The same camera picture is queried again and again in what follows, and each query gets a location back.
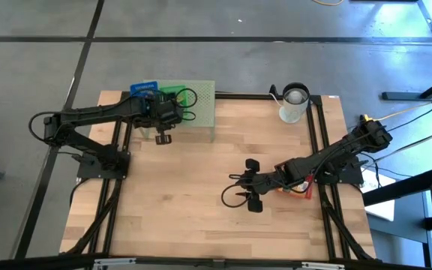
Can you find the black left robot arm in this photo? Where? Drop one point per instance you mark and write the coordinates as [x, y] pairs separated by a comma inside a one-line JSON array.
[[88, 110]]

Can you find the black aluminium table frame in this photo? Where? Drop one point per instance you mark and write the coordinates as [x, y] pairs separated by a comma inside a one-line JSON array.
[[246, 95]]

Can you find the blue plastic basket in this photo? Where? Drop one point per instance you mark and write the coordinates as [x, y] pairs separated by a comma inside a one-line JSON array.
[[143, 88]]

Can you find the green perforated metal shelf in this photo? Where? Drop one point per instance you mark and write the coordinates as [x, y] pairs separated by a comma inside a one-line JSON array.
[[204, 112]]

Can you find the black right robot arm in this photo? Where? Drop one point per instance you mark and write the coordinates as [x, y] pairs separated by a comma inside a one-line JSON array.
[[336, 153]]

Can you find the yellow power plug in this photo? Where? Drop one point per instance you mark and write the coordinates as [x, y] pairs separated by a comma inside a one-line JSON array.
[[366, 118]]

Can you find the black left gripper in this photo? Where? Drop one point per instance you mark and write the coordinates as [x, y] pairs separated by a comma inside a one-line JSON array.
[[163, 114]]

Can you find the black side desk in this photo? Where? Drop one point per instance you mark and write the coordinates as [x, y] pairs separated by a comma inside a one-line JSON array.
[[403, 189]]

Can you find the yellow card pack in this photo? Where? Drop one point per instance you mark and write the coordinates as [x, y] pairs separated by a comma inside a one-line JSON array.
[[304, 186]]

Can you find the white paper sheet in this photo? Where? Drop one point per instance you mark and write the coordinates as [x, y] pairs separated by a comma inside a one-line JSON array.
[[383, 210]]

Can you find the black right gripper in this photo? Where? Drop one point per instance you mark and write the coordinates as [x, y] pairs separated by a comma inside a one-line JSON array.
[[264, 182]]

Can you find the green plastic basket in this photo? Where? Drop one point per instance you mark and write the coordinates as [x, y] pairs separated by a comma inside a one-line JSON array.
[[171, 90]]

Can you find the black rig beam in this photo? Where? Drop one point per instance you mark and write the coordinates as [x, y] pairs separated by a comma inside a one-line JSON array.
[[51, 262]]

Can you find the red plastic basket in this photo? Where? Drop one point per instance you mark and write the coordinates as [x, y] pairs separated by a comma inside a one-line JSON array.
[[306, 195]]

